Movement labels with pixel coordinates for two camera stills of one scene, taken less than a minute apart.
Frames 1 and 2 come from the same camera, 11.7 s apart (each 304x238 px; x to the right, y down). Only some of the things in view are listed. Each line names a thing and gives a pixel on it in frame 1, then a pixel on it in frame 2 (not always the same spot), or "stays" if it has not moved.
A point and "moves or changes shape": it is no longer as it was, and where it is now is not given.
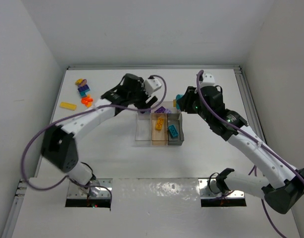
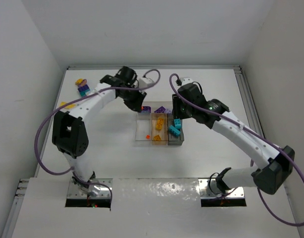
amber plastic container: [159, 138] stays
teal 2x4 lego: [173, 131] moves or changes shape
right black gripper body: [184, 100] -> [178, 106]
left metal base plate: [75, 191] stays
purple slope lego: [160, 110] stays
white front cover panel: [146, 208] stays
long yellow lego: [68, 105] stays
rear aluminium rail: [155, 68] stays
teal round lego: [177, 96] moves or changes shape
